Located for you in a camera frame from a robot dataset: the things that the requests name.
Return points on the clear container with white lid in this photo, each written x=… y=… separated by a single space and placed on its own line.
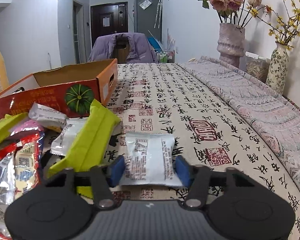
x=256 y=68

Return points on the red white snack packet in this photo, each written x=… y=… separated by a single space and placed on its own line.
x=27 y=160

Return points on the orange cardboard box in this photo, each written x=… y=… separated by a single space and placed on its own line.
x=52 y=97

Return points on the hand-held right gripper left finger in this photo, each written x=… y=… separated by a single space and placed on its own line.
x=116 y=171

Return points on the floral patterned vase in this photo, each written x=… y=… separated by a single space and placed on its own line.
x=277 y=70

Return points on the grey refrigerator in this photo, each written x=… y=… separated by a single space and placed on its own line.
x=142 y=22

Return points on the white folded umbrella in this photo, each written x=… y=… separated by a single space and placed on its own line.
x=159 y=10

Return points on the pink ceramic vase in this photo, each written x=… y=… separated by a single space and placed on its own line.
x=231 y=45

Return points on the silver snack packet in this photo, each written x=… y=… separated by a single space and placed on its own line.
x=0 y=175

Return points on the pink patterned cloth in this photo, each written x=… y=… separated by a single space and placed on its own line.
x=252 y=105

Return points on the storage rack with bottles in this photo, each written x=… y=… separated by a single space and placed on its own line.
x=165 y=56

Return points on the grey interior door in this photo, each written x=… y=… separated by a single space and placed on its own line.
x=76 y=30

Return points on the large green snack packet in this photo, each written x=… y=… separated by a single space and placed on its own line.
x=90 y=135

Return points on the pink paper decoration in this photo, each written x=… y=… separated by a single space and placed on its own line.
x=170 y=41

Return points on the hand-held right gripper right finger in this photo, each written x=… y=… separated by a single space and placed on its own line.
x=183 y=172

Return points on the wooden chair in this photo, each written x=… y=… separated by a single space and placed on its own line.
x=120 y=53

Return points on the dark brown entrance door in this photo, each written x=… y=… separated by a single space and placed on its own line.
x=100 y=22

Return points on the dried pink rose bouquet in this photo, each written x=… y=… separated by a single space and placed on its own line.
x=218 y=1

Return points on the clear plastic bag on refrigerator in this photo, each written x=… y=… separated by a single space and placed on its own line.
x=145 y=3

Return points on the white paper notice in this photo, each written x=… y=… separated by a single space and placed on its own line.
x=105 y=22

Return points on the pink snack packet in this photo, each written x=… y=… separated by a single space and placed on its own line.
x=27 y=127

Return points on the purple padded jacket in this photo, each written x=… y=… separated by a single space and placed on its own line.
x=140 y=50

